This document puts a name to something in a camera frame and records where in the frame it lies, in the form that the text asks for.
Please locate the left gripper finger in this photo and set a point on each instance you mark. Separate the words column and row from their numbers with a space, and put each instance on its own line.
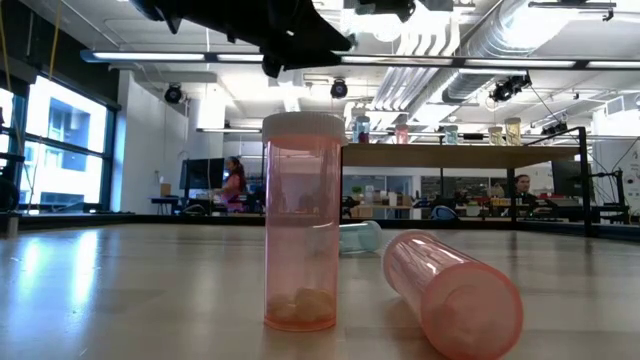
column 317, row 45

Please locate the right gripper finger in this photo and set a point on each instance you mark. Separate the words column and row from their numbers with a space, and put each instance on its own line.
column 390, row 7

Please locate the small pink medicine bottle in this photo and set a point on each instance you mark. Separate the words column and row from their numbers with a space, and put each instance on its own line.
column 402, row 135

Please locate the small blue medicine bottle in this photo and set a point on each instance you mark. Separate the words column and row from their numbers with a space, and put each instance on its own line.
column 450, row 135

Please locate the small yellow medicine bottle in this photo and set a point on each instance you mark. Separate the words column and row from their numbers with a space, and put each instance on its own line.
column 496, row 136

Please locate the pink bottle with tan pills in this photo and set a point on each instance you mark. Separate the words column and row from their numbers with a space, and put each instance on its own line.
column 302, row 225

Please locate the pink bottle with round tablets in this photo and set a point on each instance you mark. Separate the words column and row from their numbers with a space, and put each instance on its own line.
column 450, row 295

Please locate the pale blue medicine bottle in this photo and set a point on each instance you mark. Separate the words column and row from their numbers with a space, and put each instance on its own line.
column 362, row 237

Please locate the black ceiling spotlight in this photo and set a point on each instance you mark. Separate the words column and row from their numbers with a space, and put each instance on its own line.
column 173, row 94
column 339, row 89

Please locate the long ceiling light strip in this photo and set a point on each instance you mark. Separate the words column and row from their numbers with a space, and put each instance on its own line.
column 150, row 56

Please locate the hanging white light bar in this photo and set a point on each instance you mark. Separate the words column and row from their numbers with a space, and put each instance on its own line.
column 225, row 130

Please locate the black ceiling track lights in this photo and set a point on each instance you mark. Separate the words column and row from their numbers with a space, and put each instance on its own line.
column 555, row 129
column 507, row 87

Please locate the black computer monitor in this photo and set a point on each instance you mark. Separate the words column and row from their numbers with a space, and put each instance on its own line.
column 200, row 172
column 567, row 177

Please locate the person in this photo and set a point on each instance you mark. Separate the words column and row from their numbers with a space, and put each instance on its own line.
column 522, row 186
column 234, row 182

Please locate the small cardboard box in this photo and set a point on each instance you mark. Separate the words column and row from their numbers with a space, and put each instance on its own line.
column 165, row 190

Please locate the dark office desk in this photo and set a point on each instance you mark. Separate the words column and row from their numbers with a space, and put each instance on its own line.
column 165, row 200

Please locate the blue round object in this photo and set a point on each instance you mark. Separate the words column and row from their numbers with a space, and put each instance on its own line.
column 442, row 213

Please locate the large office window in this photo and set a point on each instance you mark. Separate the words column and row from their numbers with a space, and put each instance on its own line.
column 65, row 125

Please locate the black metal stand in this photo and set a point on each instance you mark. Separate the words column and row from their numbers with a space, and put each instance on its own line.
column 620, row 195

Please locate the silver ceiling air duct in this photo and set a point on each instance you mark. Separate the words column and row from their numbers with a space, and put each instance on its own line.
column 505, row 30

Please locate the wooden shelf with black frame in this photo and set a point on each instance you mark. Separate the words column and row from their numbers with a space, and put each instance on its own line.
column 450, row 156

